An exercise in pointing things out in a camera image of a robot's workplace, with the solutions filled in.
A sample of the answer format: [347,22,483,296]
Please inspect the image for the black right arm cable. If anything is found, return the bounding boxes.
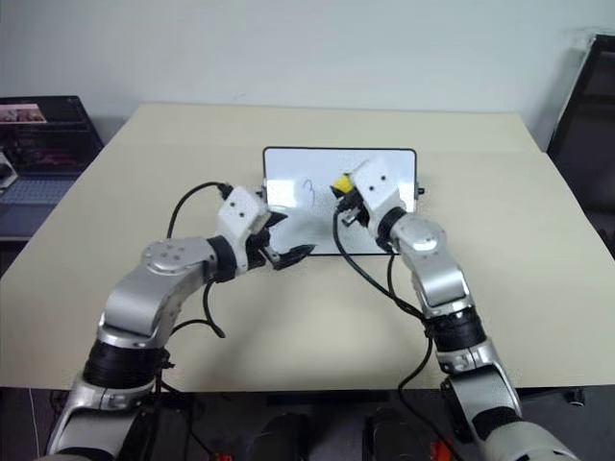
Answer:
[331,205,436,393]

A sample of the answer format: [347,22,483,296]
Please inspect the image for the small black-framed whiteboard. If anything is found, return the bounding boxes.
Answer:
[260,146,428,259]

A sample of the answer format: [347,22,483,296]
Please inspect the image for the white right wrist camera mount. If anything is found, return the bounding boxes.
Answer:
[352,155,403,223]

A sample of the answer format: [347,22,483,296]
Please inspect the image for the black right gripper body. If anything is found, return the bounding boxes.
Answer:
[334,190,373,231]

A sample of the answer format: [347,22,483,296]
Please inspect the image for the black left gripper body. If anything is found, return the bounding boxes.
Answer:
[242,228,283,273]

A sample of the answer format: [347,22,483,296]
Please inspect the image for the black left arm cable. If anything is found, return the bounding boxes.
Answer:
[160,181,234,340]

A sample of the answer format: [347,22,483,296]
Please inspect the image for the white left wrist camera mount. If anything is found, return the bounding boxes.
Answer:
[215,186,271,251]

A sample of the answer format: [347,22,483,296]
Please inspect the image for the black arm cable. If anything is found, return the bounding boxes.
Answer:
[331,205,436,393]
[160,181,234,340]

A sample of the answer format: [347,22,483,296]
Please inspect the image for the black chair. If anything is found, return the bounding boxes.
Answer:
[546,32,615,237]

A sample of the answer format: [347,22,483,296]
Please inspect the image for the open dark laptop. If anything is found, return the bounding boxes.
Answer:
[0,94,106,240]

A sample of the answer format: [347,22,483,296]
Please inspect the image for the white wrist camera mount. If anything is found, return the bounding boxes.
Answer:
[352,155,403,223]
[215,186,271,251]

